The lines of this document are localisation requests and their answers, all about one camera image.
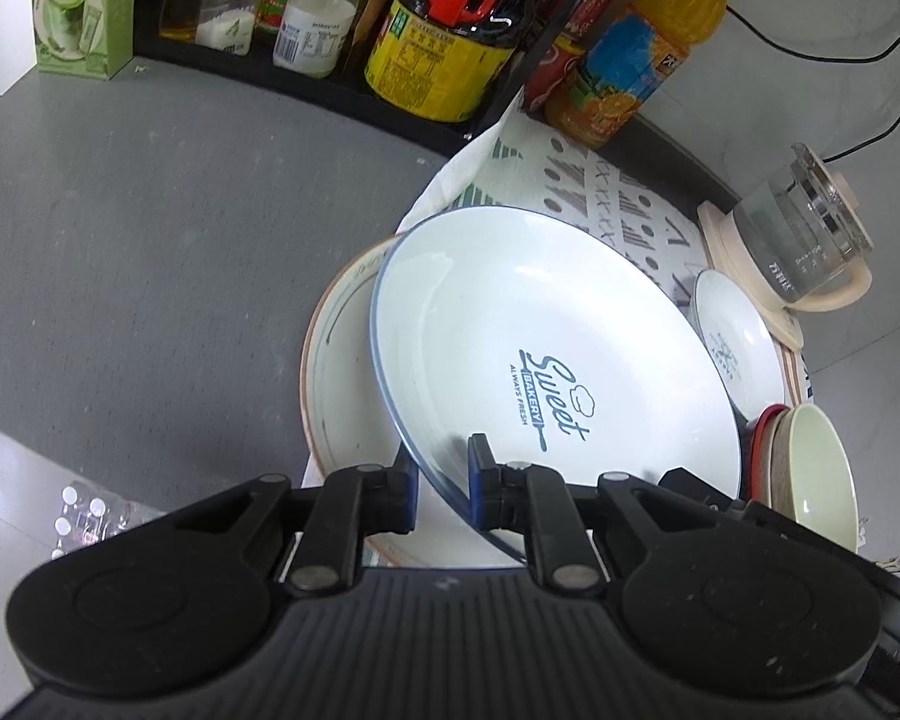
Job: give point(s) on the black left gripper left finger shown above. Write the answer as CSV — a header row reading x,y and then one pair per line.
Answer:
x,y
331,523

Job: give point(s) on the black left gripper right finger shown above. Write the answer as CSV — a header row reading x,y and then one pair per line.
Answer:
x,y
534,502

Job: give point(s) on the large white Sweet plate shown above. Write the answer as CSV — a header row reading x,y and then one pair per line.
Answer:
x,y
508,324

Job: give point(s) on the small white bakery plate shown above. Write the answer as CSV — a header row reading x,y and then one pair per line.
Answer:
x,y
738,343

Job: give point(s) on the brown rimmed white plate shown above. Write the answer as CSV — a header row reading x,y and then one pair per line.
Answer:
x,y
346,423

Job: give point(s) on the red bowl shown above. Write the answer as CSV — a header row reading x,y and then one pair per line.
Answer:
x,y
756,450

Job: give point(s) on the beige bowl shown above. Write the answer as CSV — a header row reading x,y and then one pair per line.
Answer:
x,y
776,492

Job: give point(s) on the patterned table mat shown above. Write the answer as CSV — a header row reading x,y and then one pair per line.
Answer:
x,y
523,164

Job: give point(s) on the glass electric kettle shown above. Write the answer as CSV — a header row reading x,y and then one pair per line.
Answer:
x,y
801,232

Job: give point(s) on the dark soy sauce bottle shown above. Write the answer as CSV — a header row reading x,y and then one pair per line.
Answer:
x,y
439,73

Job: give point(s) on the red cola can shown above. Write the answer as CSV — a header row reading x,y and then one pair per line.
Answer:
x,y
563,53

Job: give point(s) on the white label jar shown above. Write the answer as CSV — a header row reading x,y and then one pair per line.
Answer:
x,y
312,35

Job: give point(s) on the orange juice bottle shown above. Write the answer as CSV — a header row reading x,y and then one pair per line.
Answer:
x,y
630,60

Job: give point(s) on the green carton box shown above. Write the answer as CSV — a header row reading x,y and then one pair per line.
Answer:
x,y
88,38

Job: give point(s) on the black wire rack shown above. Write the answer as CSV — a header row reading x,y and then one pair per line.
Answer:
x,y
346,92

